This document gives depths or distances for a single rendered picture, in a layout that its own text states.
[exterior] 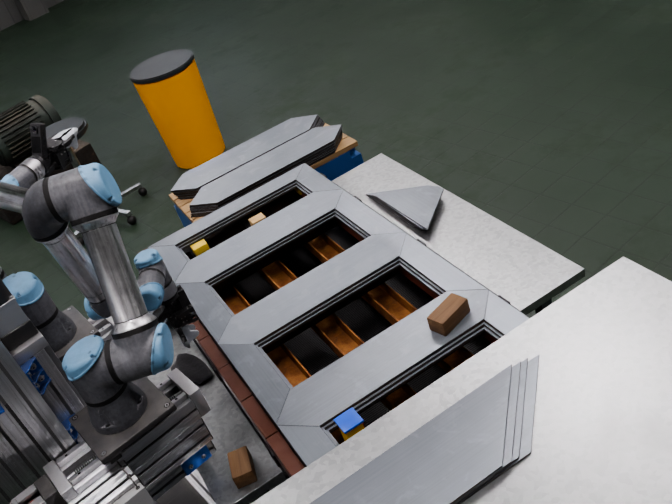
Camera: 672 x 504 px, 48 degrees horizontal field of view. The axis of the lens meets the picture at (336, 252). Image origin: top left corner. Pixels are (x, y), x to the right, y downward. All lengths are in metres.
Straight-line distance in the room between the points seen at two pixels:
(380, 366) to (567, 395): 0.64
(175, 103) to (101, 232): 3.47
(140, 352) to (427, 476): 0.76
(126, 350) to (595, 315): 1.12
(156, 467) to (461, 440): 0.90
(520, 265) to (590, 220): 1.45
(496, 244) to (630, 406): 1.08
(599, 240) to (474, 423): 2.26
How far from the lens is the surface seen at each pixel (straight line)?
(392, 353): 2.19
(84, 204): 1.89
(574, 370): 1.77
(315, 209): 2.91
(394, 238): 2.62
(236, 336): 2.46
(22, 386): 2.12
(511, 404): 1.70
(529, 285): 2.45
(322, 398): 2.14
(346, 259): 2.59
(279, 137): 3.52
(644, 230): 3.85
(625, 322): 1.87
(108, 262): 1.90
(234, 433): 2.41
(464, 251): 2.63
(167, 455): 2.18
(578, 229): 3.90
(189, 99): 5.34
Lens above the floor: 2.34
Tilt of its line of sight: 35 degrees down
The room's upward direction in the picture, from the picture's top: 19 degrees counter-clockwise
